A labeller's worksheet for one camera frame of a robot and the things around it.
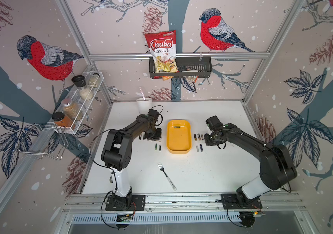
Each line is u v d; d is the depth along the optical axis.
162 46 0.81
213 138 0.75
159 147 0.95
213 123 0.72
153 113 0.80
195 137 0.98
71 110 0.65
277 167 0.44
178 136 0.98
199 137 0.98
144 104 1.06
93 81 0.84
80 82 0.72
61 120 0.60
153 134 0.82
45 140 0.59
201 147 0.94
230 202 0.72
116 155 0.51
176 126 1.04
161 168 0.85
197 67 0.95
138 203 0.73
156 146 0.95
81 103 0.78
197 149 0.93
